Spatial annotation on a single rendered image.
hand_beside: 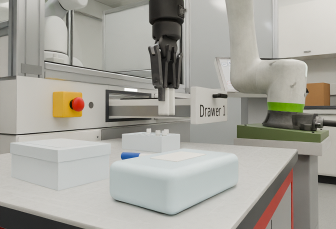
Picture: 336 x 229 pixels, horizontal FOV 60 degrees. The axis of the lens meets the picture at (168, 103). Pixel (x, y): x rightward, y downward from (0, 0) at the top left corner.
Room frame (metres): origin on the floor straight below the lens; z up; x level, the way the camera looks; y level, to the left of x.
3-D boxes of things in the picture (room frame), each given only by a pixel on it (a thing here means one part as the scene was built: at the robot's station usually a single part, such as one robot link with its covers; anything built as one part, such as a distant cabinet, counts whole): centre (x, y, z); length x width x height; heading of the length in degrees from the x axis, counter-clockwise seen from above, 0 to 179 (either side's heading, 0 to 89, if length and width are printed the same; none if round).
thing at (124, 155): (0.56, 0.03, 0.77); 0.14 x 0.02 x 0.02; 71
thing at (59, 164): (0.44, 0.16, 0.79); 0.13 x 0.09 x 0.05; 53
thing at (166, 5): (0.75, 0.00, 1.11); 0.12 x 0.09 x 0.06; 57
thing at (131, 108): (1.07, 0.04, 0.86); 0.40 x 0.26 x 0.06; 61
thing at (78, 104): (0.81, 0.25, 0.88); 0.04 x 0.03 x 0.04; 151
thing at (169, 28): (0.76, 0.00, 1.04); 0.08 x 0.07 x 0.09; 147
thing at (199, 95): (0.97, -0.14, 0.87); 0.29 x 0.02 x 0.11; 151
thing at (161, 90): (0.73, 0.02, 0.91); 0.03 x 0.01 x 0.05; 147
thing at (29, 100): (1.39, 0.54, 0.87); 1.02 x 0.95 x 0.14; 151
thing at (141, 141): (0.75, 0.04, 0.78); 0.12 x 0.08 x 0.04; 57
